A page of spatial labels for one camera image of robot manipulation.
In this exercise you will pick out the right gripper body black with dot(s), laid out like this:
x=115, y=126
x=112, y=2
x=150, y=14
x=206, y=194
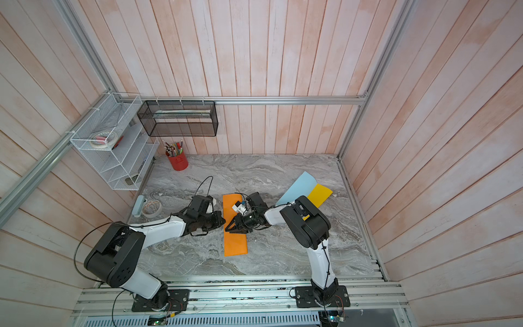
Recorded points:
x=248, y=222

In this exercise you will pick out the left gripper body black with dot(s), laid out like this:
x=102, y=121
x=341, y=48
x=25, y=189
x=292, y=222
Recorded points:
x=208, y=222

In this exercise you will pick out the light blue paper sheet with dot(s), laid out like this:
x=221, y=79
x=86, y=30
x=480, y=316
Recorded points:
x=302, y=186

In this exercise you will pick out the yellow paper sheet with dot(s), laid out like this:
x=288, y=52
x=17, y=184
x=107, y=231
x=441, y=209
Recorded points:
x=319, y=195

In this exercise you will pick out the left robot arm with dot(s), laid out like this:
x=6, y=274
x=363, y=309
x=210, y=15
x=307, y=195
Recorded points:
x=114, y=259

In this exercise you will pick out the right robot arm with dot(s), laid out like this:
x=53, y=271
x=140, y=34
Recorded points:
x=306, y=222

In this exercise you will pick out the clear tape roll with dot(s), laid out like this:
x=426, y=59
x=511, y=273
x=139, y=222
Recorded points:
x=152, y=208

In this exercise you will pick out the red pencil cup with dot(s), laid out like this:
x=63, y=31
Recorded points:
x=178, y=162

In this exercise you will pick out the tape roll on shelf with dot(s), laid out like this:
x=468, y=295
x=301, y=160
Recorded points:
x=103, y=140

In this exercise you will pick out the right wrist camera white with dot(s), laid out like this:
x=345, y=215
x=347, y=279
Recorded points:
x=240, y=208

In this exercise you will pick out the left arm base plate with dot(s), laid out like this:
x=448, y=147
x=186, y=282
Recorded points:
x=164, y=300

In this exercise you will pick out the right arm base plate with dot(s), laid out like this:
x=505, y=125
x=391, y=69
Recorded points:
x=312, y=297

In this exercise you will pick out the white wire shelf rack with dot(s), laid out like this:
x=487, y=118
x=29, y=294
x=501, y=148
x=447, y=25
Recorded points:
x=125, y=166

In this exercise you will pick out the black mesh wall basket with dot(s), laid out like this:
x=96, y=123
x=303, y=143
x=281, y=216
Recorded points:
x=172, y=118

